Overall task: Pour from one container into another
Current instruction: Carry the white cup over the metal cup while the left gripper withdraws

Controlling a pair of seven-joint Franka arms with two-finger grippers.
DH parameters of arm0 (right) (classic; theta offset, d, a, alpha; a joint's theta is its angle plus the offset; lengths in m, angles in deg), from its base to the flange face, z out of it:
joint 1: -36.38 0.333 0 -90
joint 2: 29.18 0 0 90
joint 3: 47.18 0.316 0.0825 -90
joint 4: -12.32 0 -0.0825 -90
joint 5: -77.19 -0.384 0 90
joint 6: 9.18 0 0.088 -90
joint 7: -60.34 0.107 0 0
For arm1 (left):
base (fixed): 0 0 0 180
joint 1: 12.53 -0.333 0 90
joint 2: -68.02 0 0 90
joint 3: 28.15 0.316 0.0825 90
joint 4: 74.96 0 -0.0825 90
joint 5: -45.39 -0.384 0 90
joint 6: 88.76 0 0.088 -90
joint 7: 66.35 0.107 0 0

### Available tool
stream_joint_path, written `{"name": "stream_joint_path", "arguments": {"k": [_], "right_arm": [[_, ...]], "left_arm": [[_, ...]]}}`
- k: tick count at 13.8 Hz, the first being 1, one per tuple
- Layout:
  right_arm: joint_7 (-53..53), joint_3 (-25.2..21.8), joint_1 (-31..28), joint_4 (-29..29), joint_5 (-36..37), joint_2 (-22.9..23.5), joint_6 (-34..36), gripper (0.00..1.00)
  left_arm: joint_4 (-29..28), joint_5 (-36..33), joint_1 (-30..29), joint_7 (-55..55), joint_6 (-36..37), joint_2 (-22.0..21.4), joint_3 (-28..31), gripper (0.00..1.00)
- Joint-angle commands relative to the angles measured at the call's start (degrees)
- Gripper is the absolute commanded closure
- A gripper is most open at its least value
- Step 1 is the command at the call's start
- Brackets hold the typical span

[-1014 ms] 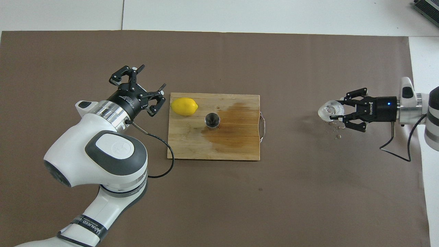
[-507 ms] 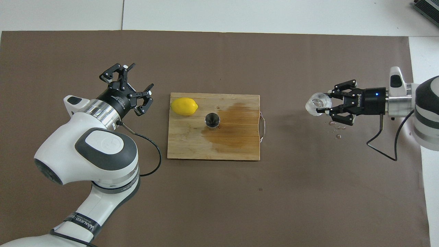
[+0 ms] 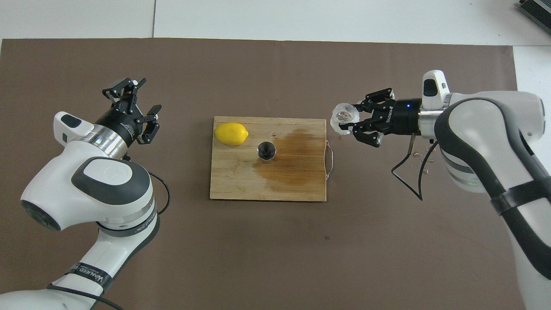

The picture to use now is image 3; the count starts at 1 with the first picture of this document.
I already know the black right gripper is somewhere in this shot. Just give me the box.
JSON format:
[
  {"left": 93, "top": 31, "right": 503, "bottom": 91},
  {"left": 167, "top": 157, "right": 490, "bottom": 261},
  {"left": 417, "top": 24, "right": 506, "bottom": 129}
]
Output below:
[{"left": 340, "top": 88, "right": 423, "bottom": 149}]

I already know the small clear glass cup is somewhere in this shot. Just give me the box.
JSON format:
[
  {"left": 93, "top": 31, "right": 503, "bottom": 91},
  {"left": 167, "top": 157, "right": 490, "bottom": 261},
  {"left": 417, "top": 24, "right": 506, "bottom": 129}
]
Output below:
[{"left": 330, "top": 102, "right": 360, "bottom": 136}]

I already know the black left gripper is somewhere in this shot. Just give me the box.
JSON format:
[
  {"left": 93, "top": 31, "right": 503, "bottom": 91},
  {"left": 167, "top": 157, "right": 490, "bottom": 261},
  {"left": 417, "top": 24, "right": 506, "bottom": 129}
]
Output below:
[{"left": 96, "top": 78, "right": 163, "bottom": 146}]

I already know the yellow lemon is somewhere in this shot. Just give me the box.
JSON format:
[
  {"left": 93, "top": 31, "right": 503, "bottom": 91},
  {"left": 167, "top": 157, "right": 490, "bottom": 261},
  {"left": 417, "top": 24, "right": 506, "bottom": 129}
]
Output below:
[{"left": 214, "top": 123, "right": 249, "bottom": 146}]

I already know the black ribbed device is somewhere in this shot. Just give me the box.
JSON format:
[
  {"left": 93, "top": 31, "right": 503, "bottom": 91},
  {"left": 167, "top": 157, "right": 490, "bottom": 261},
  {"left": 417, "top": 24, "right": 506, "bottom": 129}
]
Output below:
[{"left": 517, "top": 0, "right": 551, "bottom": 24}]

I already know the brown paper table mat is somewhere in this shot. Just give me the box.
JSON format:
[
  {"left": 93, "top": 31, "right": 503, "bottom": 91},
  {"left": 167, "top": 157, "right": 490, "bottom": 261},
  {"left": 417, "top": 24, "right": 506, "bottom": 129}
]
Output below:
[{"left": 0, "top": 38, "right": 541, "bottom": 310}]

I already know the wooden cutting board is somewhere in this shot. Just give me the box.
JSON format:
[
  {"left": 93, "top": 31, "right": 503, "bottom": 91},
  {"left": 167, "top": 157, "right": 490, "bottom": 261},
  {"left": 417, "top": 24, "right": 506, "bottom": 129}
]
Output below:
[{"left": 210, "top": 116, "right": 334, "bottom": 202}]

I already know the steel double jigger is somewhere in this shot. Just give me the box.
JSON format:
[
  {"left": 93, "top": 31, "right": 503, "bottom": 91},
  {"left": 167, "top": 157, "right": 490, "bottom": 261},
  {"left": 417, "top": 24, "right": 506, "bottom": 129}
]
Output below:
[{"left": 257, "top": 141, "right": 277, "bottom": 163}]

